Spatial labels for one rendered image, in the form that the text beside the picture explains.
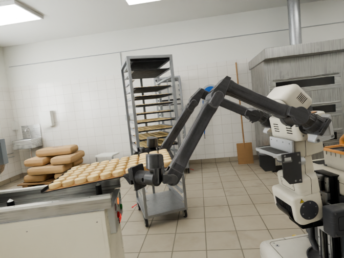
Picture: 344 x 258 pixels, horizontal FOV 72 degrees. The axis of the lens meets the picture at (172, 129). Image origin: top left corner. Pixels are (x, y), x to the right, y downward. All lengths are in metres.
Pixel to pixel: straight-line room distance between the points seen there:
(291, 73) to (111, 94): 3.52
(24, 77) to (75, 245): 5.46
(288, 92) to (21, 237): 1.42
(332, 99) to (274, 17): 2.03
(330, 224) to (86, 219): 1.17
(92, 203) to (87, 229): 0.12
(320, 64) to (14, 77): 6.14
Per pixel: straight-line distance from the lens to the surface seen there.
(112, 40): 5.58
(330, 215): 1.47
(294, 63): 4.40
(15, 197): 1.64
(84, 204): 1.19
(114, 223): 1.24
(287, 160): 1.33
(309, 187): 1.46
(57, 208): 1.23
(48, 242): 1.30
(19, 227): 1.32
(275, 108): 1.15
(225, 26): 5.35
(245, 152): 4.99
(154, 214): 2.72
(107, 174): 1.13
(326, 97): 4.55
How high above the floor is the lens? 1.26
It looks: 5 degrees down
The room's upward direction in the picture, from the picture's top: 6 degrees counter-clockwise
